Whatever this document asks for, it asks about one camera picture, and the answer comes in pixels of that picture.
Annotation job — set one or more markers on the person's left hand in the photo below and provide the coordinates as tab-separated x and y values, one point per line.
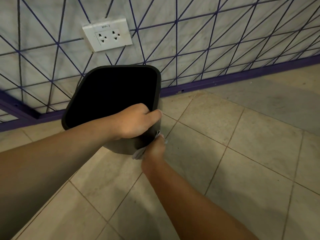
136	121

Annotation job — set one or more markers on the person's right hand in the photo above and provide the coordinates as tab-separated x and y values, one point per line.
154	152

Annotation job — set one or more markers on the person's left thumb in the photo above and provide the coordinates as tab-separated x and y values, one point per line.
154	116

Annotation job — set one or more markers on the person's right fingers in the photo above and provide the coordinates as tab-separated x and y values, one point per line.
160	139

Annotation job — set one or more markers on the white cleaning cloth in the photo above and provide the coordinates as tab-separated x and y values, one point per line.
140	153

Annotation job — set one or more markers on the black plastic waste bin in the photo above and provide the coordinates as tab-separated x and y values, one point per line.
110	97

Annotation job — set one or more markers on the person's right forearm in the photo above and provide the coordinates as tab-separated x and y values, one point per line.
192	204

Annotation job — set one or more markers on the person's left forearm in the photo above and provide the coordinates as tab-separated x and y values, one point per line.
50	169

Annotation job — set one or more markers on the purple baseboard trim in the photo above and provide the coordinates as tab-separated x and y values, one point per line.
160	89

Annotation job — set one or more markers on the white wall power socket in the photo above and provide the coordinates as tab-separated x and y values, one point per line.
107	36

